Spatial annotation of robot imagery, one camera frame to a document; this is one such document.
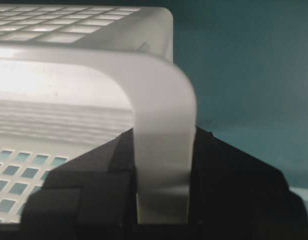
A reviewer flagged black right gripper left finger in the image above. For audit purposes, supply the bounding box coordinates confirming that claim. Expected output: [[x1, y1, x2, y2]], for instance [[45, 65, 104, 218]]
[[20, 130, 137, 240]]

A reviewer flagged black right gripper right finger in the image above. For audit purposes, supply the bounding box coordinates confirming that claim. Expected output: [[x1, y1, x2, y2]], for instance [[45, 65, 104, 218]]
[[188, 128, 308, 240]]

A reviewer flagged white perforated plastic basket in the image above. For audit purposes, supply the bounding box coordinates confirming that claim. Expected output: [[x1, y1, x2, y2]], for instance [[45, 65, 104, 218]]
[[0, 3, 197, 224]]

